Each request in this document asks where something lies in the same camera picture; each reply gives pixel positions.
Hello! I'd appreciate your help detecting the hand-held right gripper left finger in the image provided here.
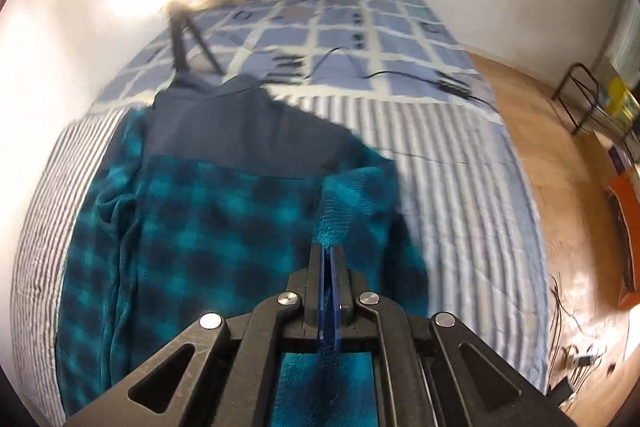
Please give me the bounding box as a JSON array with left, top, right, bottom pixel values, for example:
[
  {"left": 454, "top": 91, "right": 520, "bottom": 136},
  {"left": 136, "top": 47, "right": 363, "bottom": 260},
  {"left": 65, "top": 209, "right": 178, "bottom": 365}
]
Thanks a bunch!
[{"left": 62, "top": 243, "right": 331, "bottom": 427}]

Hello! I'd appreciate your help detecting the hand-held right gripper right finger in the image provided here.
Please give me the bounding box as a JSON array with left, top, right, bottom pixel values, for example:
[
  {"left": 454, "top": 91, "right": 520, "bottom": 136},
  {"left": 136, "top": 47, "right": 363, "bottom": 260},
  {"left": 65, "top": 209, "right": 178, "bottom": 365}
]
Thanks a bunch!
[{"left": 327, "top": 244, "right": 576, "bottom": 427}]

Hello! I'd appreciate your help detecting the teal plaid fleece jacket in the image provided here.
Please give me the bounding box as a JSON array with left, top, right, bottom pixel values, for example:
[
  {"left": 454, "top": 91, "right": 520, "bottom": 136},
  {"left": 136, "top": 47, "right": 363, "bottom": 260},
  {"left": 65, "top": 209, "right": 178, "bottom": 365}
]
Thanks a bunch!
[{"left": 55, "top": 73, "right": 431, "bottom": 427}]

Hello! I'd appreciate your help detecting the black clothes rack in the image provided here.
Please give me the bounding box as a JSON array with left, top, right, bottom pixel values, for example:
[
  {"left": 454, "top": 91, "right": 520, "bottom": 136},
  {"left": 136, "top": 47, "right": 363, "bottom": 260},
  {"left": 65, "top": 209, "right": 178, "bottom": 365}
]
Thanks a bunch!
[{"left": 551, "top": 63, "right": 626, "bottom": 138}]

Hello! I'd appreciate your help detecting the blue striped blanket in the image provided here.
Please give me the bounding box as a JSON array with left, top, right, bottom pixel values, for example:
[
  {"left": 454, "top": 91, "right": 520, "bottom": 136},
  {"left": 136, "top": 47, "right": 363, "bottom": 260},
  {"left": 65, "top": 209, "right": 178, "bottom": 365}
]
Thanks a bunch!
[{"left": 12, "top": 92, "right": 551, "bottom": 413}]

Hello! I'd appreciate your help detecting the blue checked bed sheet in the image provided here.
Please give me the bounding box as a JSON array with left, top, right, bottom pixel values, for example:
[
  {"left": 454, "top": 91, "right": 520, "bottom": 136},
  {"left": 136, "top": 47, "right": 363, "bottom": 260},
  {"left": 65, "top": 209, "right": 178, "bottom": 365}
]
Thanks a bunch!
[{"left": 97, "top": 0, "right": 501, "bottom": 112}]

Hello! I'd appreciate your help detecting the black tripod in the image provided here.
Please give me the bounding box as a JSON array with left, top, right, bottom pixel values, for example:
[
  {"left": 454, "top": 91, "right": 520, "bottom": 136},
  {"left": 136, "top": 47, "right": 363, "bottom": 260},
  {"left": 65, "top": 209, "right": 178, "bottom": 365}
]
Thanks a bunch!
[{"left": 167, "top": 4, "right": 226, "bottom": 75}]

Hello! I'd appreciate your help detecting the orange box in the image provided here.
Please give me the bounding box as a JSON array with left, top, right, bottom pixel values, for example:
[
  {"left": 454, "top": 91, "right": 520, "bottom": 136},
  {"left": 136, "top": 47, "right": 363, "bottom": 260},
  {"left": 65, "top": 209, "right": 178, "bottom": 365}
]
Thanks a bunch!
[{"left": 606, "top": 164, "right": 640, "bottom": 309}]

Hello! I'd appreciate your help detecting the dark blue flat box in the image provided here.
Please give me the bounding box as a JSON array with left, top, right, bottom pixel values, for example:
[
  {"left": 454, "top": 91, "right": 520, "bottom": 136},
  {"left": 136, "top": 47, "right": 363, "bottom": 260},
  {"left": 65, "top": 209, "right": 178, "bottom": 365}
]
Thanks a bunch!
[{"left": 606, "top": 139, "right": 632, "bottom": 174}]

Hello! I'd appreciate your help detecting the yellow box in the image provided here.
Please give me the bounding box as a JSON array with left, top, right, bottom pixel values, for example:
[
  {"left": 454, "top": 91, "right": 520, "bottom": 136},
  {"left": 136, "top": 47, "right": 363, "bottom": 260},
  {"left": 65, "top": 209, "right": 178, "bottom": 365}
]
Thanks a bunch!
[{"left": 606, "top": 76, "right": 640, "bottom": 128}]

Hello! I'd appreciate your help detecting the black power cable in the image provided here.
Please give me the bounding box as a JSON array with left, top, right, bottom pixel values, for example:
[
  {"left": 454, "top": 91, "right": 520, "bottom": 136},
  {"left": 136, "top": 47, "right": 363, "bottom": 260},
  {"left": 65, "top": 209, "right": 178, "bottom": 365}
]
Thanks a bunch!
[{"left": 260, "top": 47, "right": 501, "bottom": 112}]

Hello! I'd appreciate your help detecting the tangle of floor cables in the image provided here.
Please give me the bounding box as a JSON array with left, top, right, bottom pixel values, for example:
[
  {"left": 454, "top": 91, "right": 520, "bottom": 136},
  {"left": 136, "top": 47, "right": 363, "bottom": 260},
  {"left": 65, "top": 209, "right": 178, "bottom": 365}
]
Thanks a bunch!
[{"left": 547, "top": 274, "right": 616, "bottom": 408}]

